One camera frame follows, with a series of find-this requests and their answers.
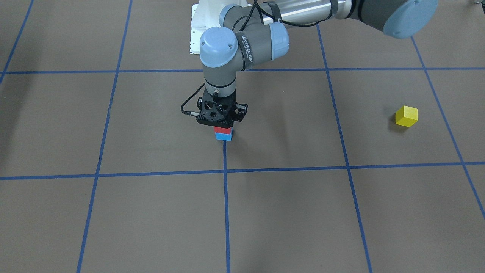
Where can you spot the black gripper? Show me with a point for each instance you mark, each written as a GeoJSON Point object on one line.
{"type": "Point", "coordinates": [241, 110]}

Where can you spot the red cube block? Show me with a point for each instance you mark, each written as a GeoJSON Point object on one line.
{"type": "Point", "coordinates": [220, 130]}

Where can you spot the blue cube block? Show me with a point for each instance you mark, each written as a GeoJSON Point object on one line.
{"type": "Point", "coordinates": [224, 137]}

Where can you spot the yellow cube block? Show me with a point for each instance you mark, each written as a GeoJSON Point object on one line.
{"type": "Point", "coordinates": [406, 116]}

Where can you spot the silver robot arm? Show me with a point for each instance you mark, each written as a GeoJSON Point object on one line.
{"type": "Point", "coordinates": [232, 35]}

